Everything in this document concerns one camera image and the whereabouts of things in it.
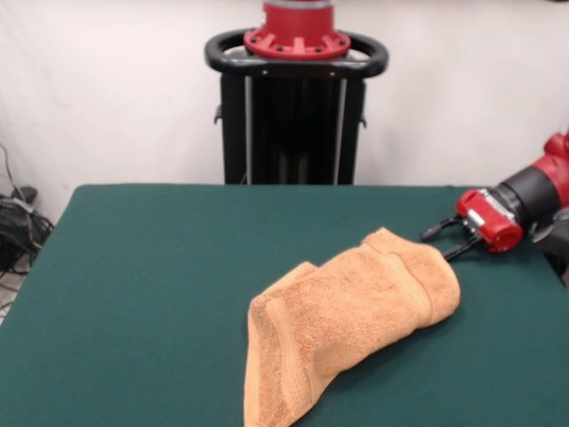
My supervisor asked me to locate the black floor object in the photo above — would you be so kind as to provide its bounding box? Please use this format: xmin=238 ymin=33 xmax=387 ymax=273
xmin=540 ymin=233 xmax=569 ymax=286

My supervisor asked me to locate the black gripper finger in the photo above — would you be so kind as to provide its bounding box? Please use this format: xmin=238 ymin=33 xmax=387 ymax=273
xmin=441 ymin=238 xmax=484 ymax=262
xmin=421 ymin=215 xmax=463 ymax=242

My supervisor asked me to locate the black cable bundle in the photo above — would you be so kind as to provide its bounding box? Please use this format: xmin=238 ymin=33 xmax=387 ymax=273
xmin=0 ymin=141 xmax=57 ymax=277

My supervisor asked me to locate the tan terry towel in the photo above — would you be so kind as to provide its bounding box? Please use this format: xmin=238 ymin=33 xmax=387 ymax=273
xmin=243 ymin=226 xmax=461 ymax=415

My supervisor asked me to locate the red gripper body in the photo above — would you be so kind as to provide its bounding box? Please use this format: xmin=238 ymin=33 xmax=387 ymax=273
xmin=455 ymin=189 xmax=525 ymax=254

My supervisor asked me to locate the dark green table cloth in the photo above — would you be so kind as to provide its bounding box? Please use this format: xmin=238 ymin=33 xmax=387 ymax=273
xmin=0 ymin=184 xmax=569 ymax=427

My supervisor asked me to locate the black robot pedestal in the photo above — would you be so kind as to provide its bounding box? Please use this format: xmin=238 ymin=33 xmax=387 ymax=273
xmin=204 ymin=28 xmax=390 ymax=186

